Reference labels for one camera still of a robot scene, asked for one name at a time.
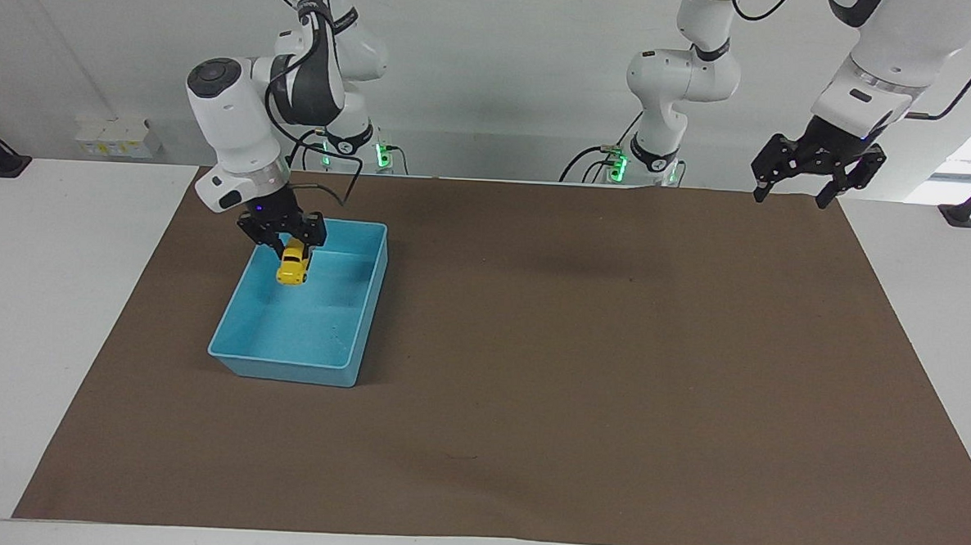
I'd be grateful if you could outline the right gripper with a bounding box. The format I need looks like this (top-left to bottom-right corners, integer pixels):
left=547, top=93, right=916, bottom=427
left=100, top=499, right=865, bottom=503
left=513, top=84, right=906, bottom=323
left=236, top=187, right=330, bottom=261

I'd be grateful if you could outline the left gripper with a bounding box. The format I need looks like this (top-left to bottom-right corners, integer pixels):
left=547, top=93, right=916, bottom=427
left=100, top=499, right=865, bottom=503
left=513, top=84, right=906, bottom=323
left=748, top=112, right=889, bottom=214

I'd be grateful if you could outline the yellow toy beetle car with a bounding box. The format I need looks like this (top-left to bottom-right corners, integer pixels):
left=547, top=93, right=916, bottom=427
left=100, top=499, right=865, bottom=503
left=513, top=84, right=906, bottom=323
left=275, top=239, right=312, bottom=289

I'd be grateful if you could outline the light blue plastic bin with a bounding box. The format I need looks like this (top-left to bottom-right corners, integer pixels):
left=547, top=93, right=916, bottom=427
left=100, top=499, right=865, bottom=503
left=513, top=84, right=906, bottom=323
left=205, top=214, right=391, bottom=390

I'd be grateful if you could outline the white wall socket box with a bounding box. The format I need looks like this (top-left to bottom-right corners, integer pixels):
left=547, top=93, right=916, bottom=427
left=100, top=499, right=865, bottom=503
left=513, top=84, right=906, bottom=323
left=75, top=115, right=164, bottom=160

